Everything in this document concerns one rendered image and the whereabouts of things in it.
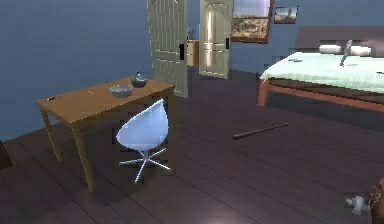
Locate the grey bowl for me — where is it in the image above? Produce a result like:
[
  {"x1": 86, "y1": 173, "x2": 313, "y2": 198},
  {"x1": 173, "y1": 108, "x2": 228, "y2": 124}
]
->
[{"x1": 109, "y1": 84, "x2": 134, "y2": 99}]

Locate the white swivel chair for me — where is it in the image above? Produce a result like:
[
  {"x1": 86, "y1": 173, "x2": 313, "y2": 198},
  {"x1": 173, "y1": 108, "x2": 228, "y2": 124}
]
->
[{"x1": 115, "y1": 98, "x2": 172, "y2": 185}]

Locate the brown framed landscape picture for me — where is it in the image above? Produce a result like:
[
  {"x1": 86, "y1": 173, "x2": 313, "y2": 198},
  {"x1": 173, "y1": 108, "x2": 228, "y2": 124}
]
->
[{"x1": 230, "y1": 0, "x2": 275, "y2": 45}]

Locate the white crumpled cloth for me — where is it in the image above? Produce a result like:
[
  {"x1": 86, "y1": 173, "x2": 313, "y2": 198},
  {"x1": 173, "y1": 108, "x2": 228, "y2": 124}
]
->
[{"x1": 344, "y1": 195, "x2": 370, "y2": 216}]

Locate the cream panelled room door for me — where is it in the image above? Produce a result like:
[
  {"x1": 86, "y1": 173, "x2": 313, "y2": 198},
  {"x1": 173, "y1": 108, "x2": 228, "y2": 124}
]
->
[
  {"x1": 146, "y1": 0, "x2": 189, "y2": 99},
  {"x1": 198, "y1": 0, "x2": 234, "y2": 80}
]

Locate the dark brown baseball bat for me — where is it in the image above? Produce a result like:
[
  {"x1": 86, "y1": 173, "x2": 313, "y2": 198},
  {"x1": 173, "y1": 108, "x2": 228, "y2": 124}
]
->
[{"x1": 232, "y1": 122, "x2": 290, "y2": 141}]

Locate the grey tall thin object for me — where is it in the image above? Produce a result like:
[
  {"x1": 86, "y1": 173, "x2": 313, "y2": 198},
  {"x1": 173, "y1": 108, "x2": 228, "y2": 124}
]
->
[{"x1": 339, "y1": 39, "x2": 354, "y2": 67}]

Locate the white pillow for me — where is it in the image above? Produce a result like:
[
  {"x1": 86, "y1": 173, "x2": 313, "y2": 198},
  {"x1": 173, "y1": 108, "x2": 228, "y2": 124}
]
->
[
  {"x1": 349, "y1": 45, "x2": 373, "y2": 57},
  {"x1": 318, "y1": 44, "x2": 343, "y2": 55}
]

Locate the wooden bed with pale cover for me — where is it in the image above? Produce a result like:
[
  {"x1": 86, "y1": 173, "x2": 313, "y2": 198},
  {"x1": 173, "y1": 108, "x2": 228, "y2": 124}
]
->
[{"x1": 256, "y1": 25, "x2": 384, "y2": 114}]

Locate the brown wooden table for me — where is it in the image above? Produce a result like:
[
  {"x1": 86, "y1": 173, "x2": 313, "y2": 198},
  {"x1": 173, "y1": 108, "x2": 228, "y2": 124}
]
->
[{"x1": 35, "y1": 76, "x2": 176, "y2": 193}]

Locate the dark brown furniture corner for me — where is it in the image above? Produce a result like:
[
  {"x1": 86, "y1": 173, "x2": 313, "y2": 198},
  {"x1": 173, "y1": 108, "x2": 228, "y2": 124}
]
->
[{"x1": 0, "y1": 139, "x2": 14, "y2": 171}]

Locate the small dark framed picture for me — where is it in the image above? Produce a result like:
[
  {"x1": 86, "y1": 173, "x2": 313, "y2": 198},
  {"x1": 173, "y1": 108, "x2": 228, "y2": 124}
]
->
[{"x1": 273, "y1": 6, "x2": 299, "y2": 25}]

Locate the dark grey kettle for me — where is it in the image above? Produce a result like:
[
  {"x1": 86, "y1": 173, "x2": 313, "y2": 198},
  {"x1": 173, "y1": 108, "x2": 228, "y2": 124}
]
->
[{"x1": 130, "y1": 70, "x2": 149, "y2": 89}]

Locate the brown wooden chest of drawers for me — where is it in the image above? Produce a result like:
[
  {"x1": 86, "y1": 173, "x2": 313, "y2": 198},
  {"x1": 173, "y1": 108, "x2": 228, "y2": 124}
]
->
[{"x1": 186, "y1": 39, "x2": 200, "y2": 67}]

